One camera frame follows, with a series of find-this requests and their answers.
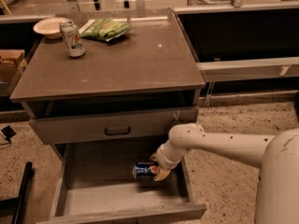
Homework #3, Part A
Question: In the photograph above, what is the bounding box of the blue pepsi can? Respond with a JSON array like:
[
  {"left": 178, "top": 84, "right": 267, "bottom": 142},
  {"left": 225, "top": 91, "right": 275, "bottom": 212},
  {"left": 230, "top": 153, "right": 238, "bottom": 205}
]
[{"left": 132, "top": 161, "right": 158, "bottom": 179}]

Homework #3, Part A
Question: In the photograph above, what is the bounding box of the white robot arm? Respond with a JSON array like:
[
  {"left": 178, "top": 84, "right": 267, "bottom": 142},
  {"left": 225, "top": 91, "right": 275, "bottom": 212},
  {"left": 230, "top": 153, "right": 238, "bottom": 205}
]
[{"left": 151, "top": 123, "right": 299, "bottom": 224}]

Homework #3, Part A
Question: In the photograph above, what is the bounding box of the open grey middle drawer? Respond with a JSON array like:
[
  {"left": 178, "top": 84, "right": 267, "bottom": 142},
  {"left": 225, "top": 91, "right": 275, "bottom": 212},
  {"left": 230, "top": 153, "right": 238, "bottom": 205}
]
[{"left": 39, "top": 135, "right": 206, "bottom": 224}]

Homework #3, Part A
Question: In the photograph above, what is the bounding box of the grey drawer cabinet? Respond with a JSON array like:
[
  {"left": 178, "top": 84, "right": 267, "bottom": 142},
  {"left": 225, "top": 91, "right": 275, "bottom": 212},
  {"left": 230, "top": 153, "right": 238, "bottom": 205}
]
[{"left": 8, "top": 7, "right": 207, "bottom": 224}]

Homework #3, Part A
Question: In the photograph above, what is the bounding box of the closed grey upper drawer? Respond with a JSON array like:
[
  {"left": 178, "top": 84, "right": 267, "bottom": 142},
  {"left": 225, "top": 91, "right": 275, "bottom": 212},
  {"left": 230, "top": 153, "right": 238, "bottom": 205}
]
[{"left": 29, "top": 106, "right": 198, "bottom": 145}]

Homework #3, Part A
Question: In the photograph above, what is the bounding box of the silver green soda can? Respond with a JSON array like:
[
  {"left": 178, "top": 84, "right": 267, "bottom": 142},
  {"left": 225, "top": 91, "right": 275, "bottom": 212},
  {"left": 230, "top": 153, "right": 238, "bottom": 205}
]
[{"left": 60, "top": 20, "right": 85, "bottom": 58}]

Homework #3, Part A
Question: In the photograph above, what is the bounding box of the green chip bag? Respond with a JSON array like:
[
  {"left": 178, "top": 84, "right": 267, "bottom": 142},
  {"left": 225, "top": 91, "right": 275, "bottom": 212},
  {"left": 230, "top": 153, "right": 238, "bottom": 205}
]
[{"left": 79, "top": 19, "right": 133, "bottom": 42}]

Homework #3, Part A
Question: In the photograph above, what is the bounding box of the black pole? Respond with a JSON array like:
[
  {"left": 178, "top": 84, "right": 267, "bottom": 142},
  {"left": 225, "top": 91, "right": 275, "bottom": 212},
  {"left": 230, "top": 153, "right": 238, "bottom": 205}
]
[{"left": 11, "top": 161, "right": 35, "bottom": 224}]

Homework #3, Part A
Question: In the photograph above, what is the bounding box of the white bowl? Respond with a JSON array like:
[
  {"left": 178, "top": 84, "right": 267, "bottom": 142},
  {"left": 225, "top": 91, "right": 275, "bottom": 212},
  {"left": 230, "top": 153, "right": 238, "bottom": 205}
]
[{"left": 34, "top": 17, "right": 65, "bottom": 39}]

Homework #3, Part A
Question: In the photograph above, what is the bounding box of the cardboard box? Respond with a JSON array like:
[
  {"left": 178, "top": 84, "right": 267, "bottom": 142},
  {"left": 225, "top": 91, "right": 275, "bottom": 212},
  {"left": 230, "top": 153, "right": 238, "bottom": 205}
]
[{"left": 0, "top": 49, "right": 27, "bottom": 82}]

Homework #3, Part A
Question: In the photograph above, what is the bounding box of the grey side shelf rail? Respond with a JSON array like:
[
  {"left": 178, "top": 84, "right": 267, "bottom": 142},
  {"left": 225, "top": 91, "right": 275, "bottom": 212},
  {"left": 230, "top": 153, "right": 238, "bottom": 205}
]
[{"left": 197, "top": 57, "right": 299, "bottom": 82}]

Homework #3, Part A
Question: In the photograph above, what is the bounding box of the black floor bracket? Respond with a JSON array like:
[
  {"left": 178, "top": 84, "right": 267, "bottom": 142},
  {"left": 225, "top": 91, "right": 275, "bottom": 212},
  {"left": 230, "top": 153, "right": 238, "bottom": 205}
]
[{"left": 0, "top": 125, "right": 17, "bottom": 145}]

